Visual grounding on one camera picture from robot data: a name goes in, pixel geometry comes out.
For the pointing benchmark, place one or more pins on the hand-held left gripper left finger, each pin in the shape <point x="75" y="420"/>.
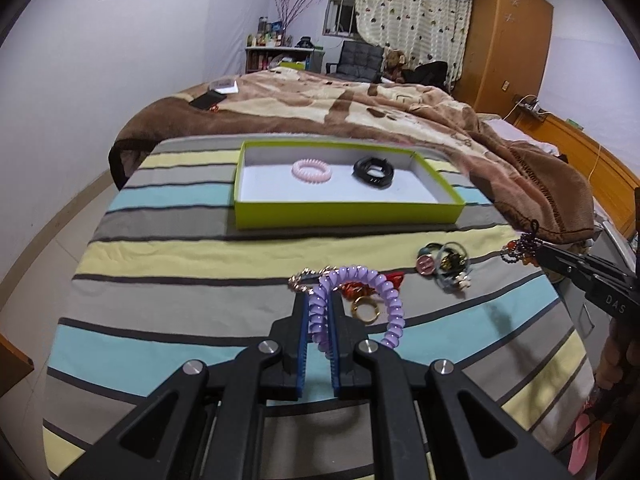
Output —
<point x="301" y="355"/>

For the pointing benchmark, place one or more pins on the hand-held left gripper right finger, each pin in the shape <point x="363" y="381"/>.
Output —
<point x="334" y="360"/>

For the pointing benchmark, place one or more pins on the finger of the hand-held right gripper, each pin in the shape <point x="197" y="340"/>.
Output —
<point x="575" y="275"/>
<point x="590" y="260"/>

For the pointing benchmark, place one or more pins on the red bead ornament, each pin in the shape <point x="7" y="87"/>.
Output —
<point x="358" y="290"/>

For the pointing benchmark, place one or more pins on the gold bead hair clip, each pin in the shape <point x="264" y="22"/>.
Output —
<point x="299" y="280"/>

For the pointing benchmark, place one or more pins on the pink and teal charm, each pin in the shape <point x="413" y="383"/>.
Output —
<point x="426" y="263"/>

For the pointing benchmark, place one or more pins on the green shallow box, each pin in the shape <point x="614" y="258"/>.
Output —
<point x="345" y="212"/>

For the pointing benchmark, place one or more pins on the person's right hand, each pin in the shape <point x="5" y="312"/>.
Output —
<point x="611" y="360"/>

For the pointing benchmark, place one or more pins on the wooden headboard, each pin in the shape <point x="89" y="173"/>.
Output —
<point x="590" y="155"/>

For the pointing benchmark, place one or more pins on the pink slipper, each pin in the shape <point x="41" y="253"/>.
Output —
<point x="582" y="440"/>

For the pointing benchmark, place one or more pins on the pink bed linen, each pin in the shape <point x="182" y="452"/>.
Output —
<point x="510" y="132"/>

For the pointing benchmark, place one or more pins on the striped bedsheet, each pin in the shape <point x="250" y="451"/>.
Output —
<point x="175" y="270"/>

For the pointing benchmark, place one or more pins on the white power strip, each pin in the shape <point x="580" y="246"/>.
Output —
<point x="530" y="109"/>

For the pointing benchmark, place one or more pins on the black wrist band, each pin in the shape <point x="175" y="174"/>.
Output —
<point x="361" y="171"/>

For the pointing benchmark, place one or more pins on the wooden wardrobe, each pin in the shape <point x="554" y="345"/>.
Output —
<point x="505" y="35"/>

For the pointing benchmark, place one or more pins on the black clothing pile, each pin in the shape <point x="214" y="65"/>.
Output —
<point x="427" y="75"/>

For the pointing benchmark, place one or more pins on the brown patterned blanket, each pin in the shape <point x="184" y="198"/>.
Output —
<point x="360" y="105"/>

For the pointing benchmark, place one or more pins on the black phone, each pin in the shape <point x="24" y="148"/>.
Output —
<point x="206" y="101"/>

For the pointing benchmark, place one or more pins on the brown teddy bear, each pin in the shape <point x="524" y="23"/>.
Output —
<point x="395" y="62"/>

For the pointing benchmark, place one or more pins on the small white box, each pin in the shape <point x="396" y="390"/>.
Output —
<point x="225" y="85"/>

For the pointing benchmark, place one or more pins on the wooden furniture corner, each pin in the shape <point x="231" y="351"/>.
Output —
<point x="12" y="365"/>

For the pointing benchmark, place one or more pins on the white shelf unit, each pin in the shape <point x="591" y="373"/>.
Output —
<point x="265" y="57"/>

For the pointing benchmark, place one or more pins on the patterned curtain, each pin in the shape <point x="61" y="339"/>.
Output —
<point x="415" y="15"/>

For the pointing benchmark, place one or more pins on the black chair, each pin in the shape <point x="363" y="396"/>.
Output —
<point x="357" y="57"/>

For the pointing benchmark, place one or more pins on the black bag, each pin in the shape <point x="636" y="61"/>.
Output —
<point x="305" y="43"/>

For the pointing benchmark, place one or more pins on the row of bottles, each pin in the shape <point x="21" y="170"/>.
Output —
<point x="267" y="37"/>

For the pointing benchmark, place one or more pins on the window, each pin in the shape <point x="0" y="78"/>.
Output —
<point x="340" y="15"/>

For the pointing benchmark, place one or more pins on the pink flower branches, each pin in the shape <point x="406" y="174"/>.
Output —
<point x="292" y="7"/>

